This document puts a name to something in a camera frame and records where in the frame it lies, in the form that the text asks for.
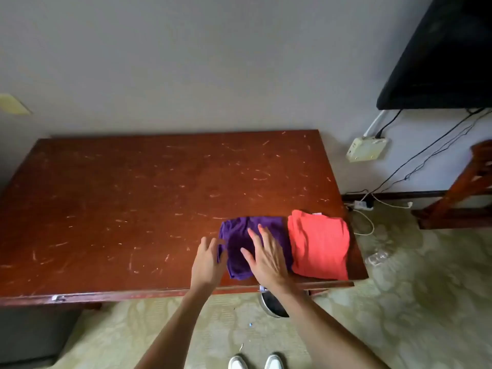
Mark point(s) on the person's left hand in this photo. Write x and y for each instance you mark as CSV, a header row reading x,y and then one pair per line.
x,y
207,267

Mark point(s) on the person's right hand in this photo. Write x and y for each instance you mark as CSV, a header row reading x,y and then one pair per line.
x,y
271,263

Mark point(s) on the person's right thumb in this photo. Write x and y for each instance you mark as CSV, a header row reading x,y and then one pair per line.
x,y
248,259

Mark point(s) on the person's left thumb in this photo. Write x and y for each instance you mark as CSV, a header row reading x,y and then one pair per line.
x,y
222,255

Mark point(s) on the person's right middle finger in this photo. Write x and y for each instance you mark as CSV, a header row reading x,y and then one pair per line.
x,y
267,235

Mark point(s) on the purple cloth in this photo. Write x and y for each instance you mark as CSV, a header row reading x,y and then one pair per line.
x,y
238,242

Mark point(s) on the person's right forearm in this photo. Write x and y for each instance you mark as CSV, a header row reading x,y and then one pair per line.
x,y
326,334

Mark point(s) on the person's left forearm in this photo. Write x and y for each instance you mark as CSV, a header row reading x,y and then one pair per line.
x,y
173,334

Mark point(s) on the round metal bin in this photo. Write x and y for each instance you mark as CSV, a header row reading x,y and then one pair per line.
x,y
271,303

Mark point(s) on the orange folded cloth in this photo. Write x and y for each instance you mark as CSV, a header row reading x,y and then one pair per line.
x,y
319,245

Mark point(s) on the white power strip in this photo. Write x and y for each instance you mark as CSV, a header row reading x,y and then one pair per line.
x,y
360,205

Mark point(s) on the person's left white shoe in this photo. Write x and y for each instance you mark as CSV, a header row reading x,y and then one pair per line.
x,y
237,363

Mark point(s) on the person's white shoe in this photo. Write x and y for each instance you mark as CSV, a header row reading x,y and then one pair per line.
x,y
237,363
273,362

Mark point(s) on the person's right white shoe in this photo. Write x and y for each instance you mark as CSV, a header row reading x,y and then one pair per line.
x,y
273,362

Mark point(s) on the clear plastic bottle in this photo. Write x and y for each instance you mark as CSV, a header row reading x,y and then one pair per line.
x,y
377,258

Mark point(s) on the brown wooden rack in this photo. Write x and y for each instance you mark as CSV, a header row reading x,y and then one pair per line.
x,y
457,188

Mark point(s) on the dark grey cabinet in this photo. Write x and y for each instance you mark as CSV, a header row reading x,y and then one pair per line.
x,y
34,334

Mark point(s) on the black television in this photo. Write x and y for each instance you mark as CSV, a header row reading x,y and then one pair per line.
x,y
442,61

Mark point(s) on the beige wall socket box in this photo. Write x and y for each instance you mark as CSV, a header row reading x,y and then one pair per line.
x,y
367,149

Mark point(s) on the yellow wall plate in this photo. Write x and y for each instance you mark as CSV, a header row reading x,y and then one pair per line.
x,y
13,104

